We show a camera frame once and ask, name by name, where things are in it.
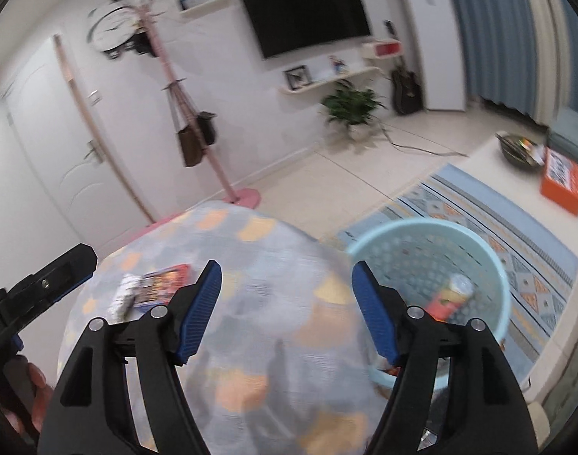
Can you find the dark snack bowl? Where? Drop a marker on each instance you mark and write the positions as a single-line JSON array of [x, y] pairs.
[[521, 152]]

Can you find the black small bag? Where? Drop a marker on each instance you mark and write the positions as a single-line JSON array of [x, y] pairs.
[[206, 126]]

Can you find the white door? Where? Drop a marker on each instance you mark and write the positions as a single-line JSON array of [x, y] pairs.
[[65, 155]]

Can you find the green potted plant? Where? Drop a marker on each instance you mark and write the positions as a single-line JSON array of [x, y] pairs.
[[352, 108]]

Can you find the blue curtain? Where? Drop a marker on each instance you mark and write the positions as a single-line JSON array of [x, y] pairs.
[[521, 54]]

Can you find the blue card box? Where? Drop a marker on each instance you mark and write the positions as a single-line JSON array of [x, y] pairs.
[[158, 287]]

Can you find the blue patterned rug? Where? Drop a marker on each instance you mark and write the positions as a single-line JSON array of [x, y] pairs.
[[541, 270]]

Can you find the orange box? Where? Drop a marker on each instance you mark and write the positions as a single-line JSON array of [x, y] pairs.
[[560, 181]]

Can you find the framed butterfly picture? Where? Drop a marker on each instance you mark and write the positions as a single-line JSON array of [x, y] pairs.
[[298, 78]]

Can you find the black wall television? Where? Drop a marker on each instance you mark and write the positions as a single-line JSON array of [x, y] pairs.
[[282, 26]]

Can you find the person's left hand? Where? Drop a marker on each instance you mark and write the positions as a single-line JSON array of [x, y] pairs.
[[25, 394]]

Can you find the pink coat rack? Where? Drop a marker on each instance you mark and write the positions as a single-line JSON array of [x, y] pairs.
[[142, 20]]

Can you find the grey blue sofa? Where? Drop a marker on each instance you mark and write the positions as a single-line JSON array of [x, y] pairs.
[[563, 133]]

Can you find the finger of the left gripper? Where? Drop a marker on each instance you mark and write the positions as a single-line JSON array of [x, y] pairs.
[[38, 292]]

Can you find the brown tote bag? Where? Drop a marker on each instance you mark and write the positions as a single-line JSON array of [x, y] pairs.
[[189, 136]]

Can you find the red white shelf box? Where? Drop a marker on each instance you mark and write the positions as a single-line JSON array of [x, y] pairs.
[[381, 50]]

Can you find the polka dot white cloth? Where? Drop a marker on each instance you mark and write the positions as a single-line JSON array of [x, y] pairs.
[[124, 297]]

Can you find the patterned round tablecloth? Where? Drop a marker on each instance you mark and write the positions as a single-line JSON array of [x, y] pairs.
[[282, 367]]

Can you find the light blue plastic basket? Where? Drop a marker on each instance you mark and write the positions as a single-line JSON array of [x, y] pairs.
[[404, 263]]

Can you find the white refrigerator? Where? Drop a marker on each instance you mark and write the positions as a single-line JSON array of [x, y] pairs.
[[437, 37]]

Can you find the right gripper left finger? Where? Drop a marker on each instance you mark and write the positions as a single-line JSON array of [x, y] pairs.
[[90, 409]]

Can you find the red can in basket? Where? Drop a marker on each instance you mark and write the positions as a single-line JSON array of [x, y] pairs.
[[456, 292]]

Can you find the black guitar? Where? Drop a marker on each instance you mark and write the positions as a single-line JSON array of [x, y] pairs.
[[407, 97]]

